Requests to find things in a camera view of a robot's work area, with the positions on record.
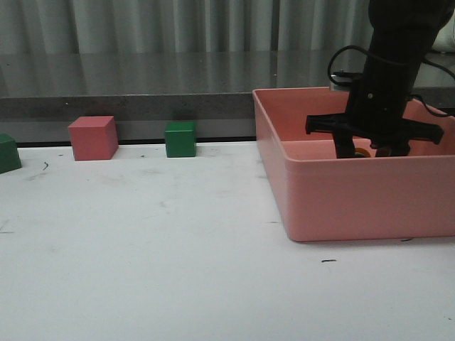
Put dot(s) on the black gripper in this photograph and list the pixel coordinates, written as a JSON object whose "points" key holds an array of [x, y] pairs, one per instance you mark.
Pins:
{"points": [[376, 115]]}

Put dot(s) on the yellow push button switch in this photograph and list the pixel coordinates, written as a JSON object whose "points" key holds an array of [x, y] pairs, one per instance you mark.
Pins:
{"points": [[361, 153]]}

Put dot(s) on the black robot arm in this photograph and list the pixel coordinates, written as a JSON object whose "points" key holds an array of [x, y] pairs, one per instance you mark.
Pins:
{"points": [[403, 33]]}

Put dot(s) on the pink plastic bin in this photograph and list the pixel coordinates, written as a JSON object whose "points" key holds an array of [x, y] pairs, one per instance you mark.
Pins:
{"points": [[323, 198]]}

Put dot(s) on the green cube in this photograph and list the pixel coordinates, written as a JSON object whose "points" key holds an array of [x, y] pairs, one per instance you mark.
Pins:
{"points": [[180, 139]]}

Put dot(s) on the pink cube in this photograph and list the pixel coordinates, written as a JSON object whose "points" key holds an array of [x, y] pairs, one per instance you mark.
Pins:
{"points": [[93, 138]]}

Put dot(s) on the grey stone counter ledge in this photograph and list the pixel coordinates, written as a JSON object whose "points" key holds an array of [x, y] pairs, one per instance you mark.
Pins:
{"points": [[42, 94]]}

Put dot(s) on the green block at left edge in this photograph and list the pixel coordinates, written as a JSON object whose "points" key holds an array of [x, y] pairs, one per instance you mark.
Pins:
{"points": [[9, 157]]}

